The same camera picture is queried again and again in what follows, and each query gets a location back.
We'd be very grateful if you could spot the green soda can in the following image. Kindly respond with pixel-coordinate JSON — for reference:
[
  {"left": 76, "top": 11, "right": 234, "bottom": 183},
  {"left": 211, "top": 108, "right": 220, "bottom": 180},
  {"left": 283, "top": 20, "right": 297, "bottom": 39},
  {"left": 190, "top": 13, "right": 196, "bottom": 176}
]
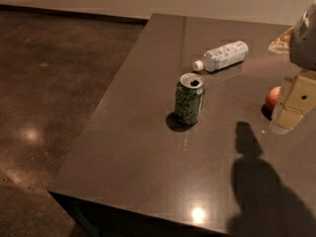
[{"left": 175, "top": 73, "right": 205, "bottom": 125}]

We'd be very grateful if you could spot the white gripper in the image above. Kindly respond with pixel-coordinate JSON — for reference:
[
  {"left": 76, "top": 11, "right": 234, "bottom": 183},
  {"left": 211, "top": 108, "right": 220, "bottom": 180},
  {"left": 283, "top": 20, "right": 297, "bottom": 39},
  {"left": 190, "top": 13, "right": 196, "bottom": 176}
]
[{"left": 268, "top": 1, "right": 316, "bottom": 134}]

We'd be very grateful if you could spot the clear blue-label plastic bottle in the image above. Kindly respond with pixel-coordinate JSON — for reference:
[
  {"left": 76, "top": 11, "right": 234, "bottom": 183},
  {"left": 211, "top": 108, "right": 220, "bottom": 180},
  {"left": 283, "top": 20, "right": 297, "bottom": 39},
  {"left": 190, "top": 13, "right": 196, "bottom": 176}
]
[{"left": 193, "top": 40, "right": 249, "bottom": 72}]

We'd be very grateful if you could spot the red apple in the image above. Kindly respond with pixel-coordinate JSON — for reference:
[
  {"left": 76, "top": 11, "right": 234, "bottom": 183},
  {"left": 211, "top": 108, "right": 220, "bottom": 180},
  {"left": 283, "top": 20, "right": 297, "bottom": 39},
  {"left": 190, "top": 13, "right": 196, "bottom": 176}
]
[{"left": 266, "top": 86, "right": 280, "bottom": 112}]

